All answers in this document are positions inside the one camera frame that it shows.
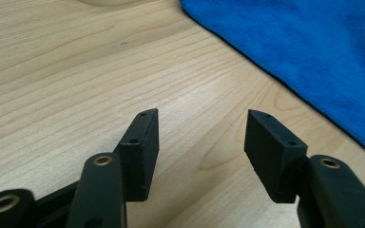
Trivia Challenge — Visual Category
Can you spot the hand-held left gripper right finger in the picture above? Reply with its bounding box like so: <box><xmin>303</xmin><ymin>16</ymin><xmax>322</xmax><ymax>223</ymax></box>
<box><xmin>243</xmin><ymin>108</ymin><xmax>365</xmax><ymax>228</ymax></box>

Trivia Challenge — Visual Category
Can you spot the blue cloth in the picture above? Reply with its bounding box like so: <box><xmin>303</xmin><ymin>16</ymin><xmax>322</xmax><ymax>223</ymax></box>
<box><xmin>179</xmin><ymin>0</ymin><xmax>365</xmax><ymax>162</ymax></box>

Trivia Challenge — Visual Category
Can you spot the pale round object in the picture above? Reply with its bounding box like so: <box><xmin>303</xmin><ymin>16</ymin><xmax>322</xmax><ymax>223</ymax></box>
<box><xmin>77</xmin><ymin>0</ymin><xmax>143</xmax><ymax>8</ymax></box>

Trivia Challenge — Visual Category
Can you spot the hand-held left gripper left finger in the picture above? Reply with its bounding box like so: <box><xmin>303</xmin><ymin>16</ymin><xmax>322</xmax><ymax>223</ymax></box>
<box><xmin>66</xmin><ymin>107</ymin><xmax>160</xmax><ymax>228</ymax></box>

